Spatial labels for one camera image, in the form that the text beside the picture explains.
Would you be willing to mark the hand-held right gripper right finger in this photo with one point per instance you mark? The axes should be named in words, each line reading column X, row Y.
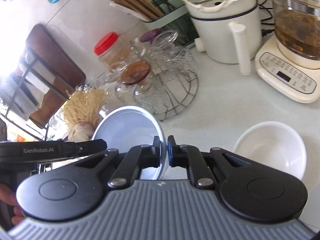
column 171, row 152

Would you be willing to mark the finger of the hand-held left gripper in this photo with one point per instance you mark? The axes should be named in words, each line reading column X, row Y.
column 92, row 146

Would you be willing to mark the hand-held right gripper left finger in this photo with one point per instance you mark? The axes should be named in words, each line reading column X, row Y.
column 156, row 155

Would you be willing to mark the small white plastic bowl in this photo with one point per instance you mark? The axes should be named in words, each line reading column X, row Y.
column 130, row 127
column 270, row 150

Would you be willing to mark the person's left hand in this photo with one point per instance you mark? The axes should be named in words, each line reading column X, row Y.
column 13, row 200

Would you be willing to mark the bundle of dried noodles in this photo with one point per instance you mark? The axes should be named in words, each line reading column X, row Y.
column 83, row 105

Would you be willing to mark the group of clear glass cups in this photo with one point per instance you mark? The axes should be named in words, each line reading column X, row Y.
column 150, row 75

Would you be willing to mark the brown wooden cutting board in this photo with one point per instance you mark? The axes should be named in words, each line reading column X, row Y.
column 57, row 62

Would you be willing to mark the red lid plastic jar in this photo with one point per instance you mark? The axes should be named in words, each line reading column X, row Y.
column 112, row 47

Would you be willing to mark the white electric cooking pot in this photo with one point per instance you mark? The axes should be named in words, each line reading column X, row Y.
column 217, row 25

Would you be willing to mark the green and white chopstick holder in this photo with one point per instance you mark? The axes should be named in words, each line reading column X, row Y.
column 172, row 12

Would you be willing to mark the bundle of wooden chopsticks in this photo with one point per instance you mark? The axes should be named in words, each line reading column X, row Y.
column 135, row 0

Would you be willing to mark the cream glass health kettle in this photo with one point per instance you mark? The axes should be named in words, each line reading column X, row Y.
column 292, row 55

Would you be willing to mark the black metal rack frame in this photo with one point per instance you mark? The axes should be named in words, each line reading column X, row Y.
column 27, row 85

